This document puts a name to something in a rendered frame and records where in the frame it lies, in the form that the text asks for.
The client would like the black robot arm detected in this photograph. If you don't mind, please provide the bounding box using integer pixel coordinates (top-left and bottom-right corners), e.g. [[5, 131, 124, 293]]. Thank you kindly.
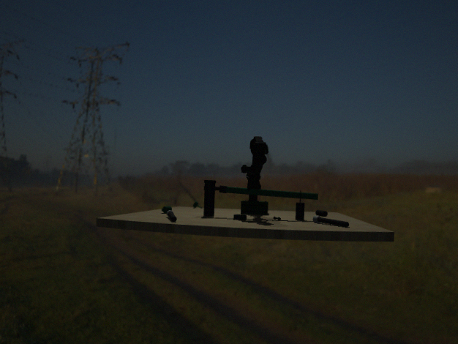
[[241, 136, 269, 202]]

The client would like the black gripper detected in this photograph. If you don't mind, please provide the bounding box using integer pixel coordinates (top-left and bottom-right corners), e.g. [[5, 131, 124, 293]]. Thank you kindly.
[[246, 163, 263, 191]]

